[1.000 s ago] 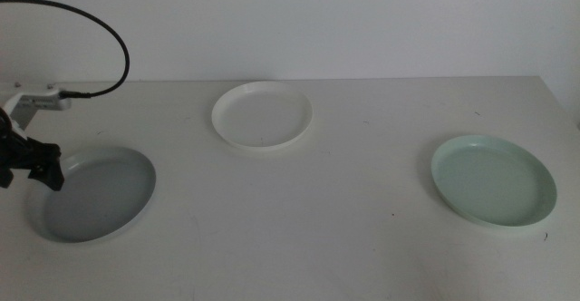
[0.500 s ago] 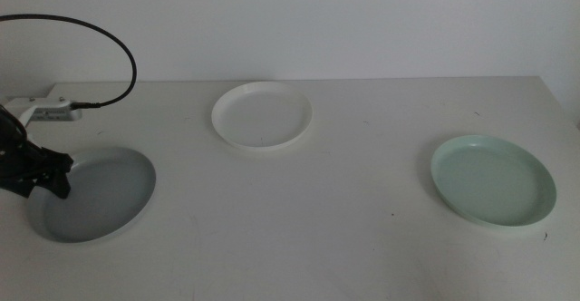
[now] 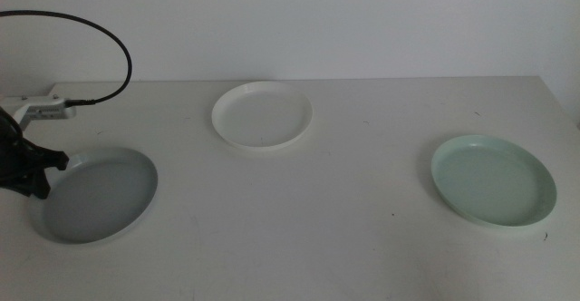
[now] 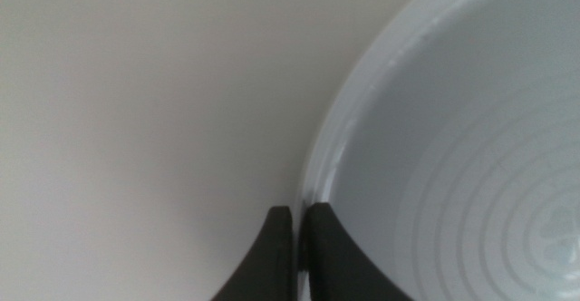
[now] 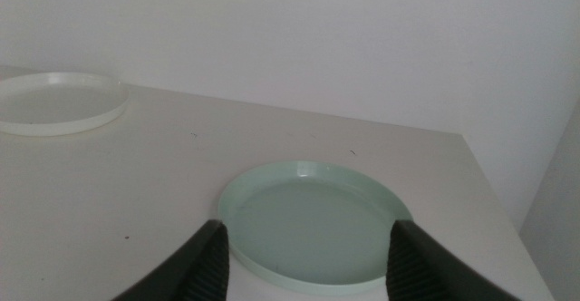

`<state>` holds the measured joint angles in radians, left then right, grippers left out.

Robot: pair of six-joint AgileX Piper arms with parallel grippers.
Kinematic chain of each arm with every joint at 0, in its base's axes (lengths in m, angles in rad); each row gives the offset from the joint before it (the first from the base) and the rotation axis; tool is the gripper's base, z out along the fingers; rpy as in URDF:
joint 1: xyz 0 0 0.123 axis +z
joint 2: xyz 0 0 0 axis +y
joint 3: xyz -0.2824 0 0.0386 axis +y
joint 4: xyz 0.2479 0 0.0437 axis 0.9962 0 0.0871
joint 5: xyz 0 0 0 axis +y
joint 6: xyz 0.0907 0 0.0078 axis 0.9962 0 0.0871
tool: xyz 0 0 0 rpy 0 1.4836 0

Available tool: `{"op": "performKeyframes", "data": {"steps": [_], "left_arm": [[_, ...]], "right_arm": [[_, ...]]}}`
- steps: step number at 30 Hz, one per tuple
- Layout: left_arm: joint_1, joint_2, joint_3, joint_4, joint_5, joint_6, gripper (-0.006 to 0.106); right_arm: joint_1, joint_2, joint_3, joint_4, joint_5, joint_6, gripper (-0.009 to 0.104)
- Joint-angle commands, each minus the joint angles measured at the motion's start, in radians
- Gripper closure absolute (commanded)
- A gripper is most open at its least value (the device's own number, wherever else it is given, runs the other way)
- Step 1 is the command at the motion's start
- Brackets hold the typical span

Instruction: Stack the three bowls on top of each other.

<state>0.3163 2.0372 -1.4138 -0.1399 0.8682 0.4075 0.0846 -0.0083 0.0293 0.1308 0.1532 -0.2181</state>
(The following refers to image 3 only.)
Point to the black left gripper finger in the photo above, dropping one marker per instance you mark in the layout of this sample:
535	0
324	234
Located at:
56	160
38	185

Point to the grey shallow bowl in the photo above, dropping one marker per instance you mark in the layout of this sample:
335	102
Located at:
97	197

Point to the white shallow bowl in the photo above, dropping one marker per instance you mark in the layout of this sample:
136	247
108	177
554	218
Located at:
262	116

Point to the pale green shallow bowl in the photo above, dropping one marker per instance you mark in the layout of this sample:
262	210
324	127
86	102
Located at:
494	183

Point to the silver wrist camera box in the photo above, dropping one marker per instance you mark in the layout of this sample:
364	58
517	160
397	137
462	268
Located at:
52	110

